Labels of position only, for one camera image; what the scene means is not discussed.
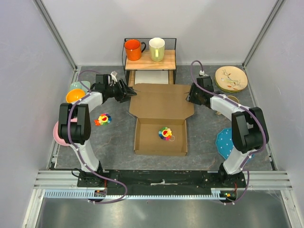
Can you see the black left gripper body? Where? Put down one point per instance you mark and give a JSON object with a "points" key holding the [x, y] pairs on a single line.
{"points": [[116, 91]]}

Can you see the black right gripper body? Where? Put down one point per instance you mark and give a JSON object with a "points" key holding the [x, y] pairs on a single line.
{"points": [[200, 93]]}

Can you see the brown cardboard box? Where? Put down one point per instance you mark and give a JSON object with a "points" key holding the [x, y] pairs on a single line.
{"points": [[157, 106]]}

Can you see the rainbow flower toy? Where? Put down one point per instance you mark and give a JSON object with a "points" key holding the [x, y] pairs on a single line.
{"points": [[165, 133]]}

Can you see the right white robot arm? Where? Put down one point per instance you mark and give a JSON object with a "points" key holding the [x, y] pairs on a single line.
{"points": [[249, 131]]}

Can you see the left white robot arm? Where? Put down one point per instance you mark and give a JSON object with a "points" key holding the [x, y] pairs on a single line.
{"points": [[74, 124]]}

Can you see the white tray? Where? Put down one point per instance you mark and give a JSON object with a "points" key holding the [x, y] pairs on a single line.
{"points": [[151, 77]]}

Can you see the orange flower toy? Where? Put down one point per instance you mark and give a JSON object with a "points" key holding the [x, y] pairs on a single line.
{"points": [[103, 119]]}

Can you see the floral beige plate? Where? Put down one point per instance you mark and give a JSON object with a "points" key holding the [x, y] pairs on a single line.
{"points": [[231, 79]]}

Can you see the beige ceramic mug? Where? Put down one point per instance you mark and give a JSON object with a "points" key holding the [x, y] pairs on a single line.
{"points": [[233, 98]]}

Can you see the light green rectangular plate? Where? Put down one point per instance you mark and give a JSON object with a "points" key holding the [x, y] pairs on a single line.
{"points": [[83, 85]]}

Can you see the orange mug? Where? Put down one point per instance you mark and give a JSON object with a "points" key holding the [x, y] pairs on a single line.
{"points": [[134, 49]]}

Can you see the orange bowl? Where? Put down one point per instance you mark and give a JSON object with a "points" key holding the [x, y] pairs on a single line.
{"points": [[74, 95]]}

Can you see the pale green mug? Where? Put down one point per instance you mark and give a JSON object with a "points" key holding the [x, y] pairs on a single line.
{"points": [[156, 48]]}

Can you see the blue dotted plate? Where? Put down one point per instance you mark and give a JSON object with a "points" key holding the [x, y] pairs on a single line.
{"points": [[224, 142]]}

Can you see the pink plate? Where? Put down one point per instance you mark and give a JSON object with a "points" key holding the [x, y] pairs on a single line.
{"points": [[56, 136]]}

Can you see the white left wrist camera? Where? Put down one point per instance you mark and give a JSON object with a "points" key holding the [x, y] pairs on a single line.
{"points": [[112, 79]]}

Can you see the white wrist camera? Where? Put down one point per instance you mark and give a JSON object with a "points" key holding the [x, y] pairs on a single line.
{"points": [[202, 73], [112, 79]]}

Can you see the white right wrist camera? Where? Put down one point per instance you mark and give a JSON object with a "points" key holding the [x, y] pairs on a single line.
{"points": [[202, 73]]}

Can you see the black wire wooden shelf rack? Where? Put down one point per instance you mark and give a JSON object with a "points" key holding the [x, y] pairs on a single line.
{"points": [[145, 63]]}

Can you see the white cable duct rail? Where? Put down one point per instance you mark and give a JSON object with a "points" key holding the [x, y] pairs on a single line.
{"points": [[213, 194]]}

